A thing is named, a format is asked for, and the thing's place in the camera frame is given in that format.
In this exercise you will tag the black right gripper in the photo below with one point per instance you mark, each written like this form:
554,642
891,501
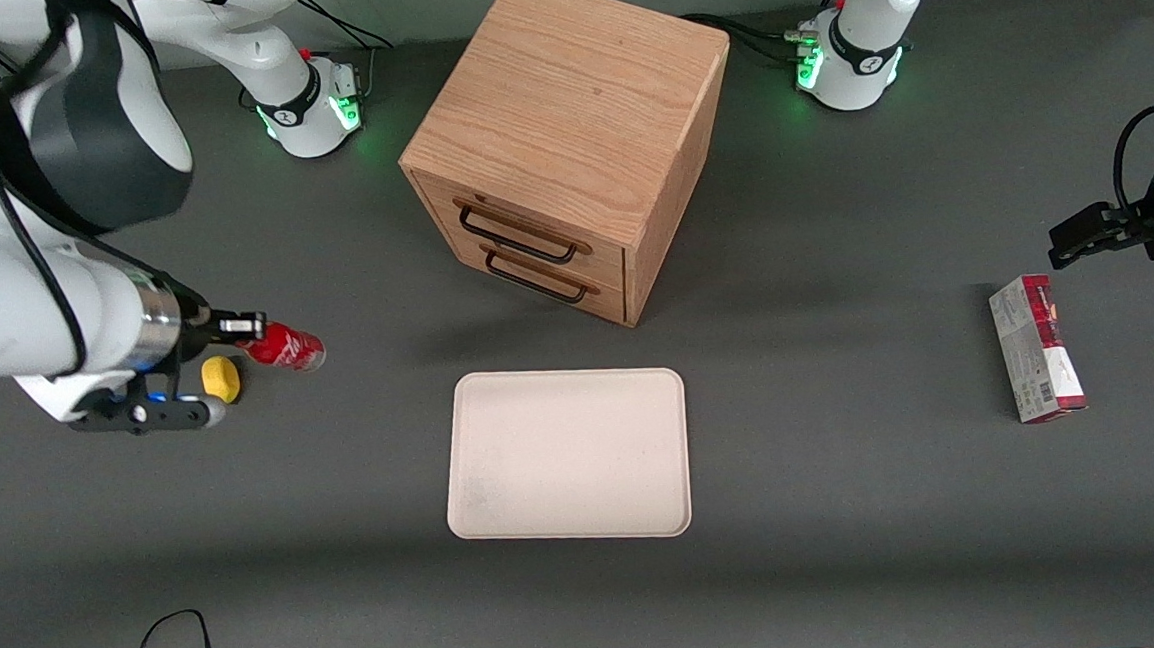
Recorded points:
199,330

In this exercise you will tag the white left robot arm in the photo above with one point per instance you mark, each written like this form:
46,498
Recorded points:
856,56

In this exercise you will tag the yellow toy lemon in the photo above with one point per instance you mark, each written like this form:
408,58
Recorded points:
223,381

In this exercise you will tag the wooden drawer front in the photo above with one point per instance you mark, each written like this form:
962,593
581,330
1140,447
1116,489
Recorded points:
605,259
611,302

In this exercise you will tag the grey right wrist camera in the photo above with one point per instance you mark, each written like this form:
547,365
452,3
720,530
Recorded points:
157,415

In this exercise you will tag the grey and red carton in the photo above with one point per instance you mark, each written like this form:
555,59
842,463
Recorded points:
1035,356

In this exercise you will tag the red coke bottle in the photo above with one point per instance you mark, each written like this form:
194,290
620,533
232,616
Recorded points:
288,349

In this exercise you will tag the cream plastic tray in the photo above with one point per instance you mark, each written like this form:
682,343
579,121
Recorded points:
565,455

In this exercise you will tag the wooden drawer cabinet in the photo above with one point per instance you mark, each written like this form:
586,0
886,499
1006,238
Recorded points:
563,94

